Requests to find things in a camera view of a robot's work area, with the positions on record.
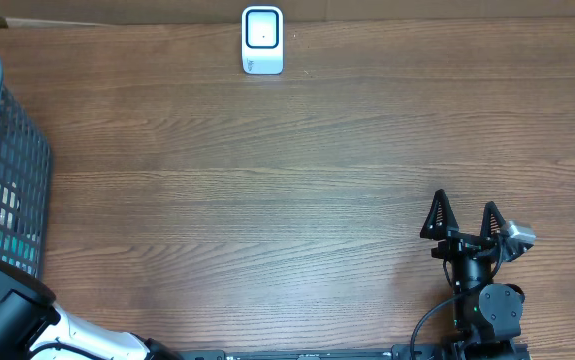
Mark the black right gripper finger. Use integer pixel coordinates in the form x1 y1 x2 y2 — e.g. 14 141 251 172
480 201 506 238
420 189 459 239

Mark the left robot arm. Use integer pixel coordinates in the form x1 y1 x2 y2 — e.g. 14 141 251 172
0 259 181 359

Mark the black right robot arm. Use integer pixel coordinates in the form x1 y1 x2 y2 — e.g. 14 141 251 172
409 189 536 359

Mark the white barcode scanner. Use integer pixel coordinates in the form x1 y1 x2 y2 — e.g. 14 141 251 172
241 5 284 75

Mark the grey plastic mesh basket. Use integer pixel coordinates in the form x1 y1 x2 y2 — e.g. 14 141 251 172
0 59 53 278

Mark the brown cardboard backboard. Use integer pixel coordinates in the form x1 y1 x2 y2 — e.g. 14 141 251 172
0 0 575 27

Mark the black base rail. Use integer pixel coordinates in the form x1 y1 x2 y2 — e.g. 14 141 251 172
176 343 533 360

